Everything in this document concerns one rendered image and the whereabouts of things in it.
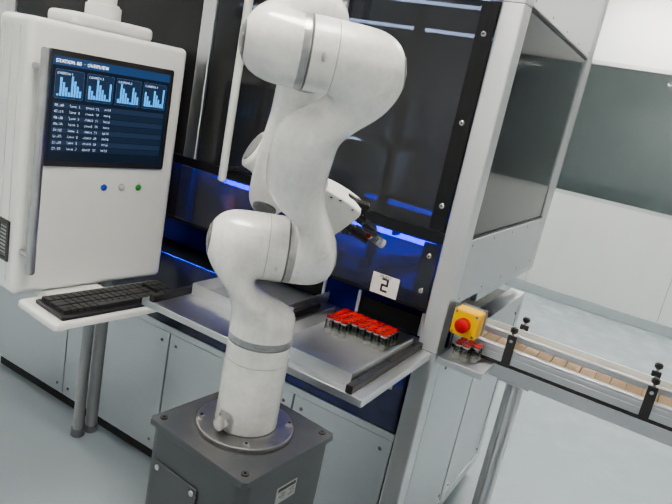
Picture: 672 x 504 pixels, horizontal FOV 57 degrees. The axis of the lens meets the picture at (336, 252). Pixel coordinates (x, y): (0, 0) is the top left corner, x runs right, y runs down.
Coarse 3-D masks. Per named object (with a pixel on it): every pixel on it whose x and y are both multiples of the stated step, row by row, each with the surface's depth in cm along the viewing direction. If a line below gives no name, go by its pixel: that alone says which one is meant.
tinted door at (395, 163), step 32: (352, 0) 170; (384, 0) 165; (416, 0) 160; (448, 0) 156; (480, 0) 152; (416, 32) 161; (448, 32) 157; (416, 64) 162; (448, 64) 158; (416, 96) 164; (448, 96) 159; (384, 128) 169; (416, 128) 165; (448, 128) 160; (352, 160) 176; (384, 160) 170; (416, 160) 166; (384, 192) 172; (416, 192) 167; (416, 224) 168
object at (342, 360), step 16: (304, 320) 166; (320, 320) 174; (304, 336) 163; (320, 336) 165; (336, 336) 167; (304, 352) 145; (320, 352) 155; (336, 352) 157; (352, 352) 159; (368, 352) 161; (384, 352) 163; (320, 368) 143; (336, 368) 141; (352, 368) 149; (368, 368) 146
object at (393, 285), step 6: (372, 276) 175; (378, 276) 174; (384, 276) 173; (372, 282) 176; (378, 282) 175; (384, 282) 174; (390, 282) 173; (396, 282) 172; (372, 288) 176; (378, 288) 175; (384, 288) 174; (390, 288) 173; (396, 288) 172; (384, 294) 174; (390, 294) 173; (396, 294) 172
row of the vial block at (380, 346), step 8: (352, 328) 166; (360, 328) 165; (368, 328) 165; (352, 336) 167; (360, 336) 165; (368, 336) 164; (376, 336) 163; (384, 336) 162; (368, 344) 165; (376, 344) 164; (384, 344) 162
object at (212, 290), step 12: (192, 288) 176; (204, 288) 174; (216, 288) 185; (264, 288) 194; (276, 288) 196; (288, 288) 198; (216, 300) 172; (228, 300) 170; (288, 300) 187; (300, 300) 189; (312, 300) 185; (324, 300) 192
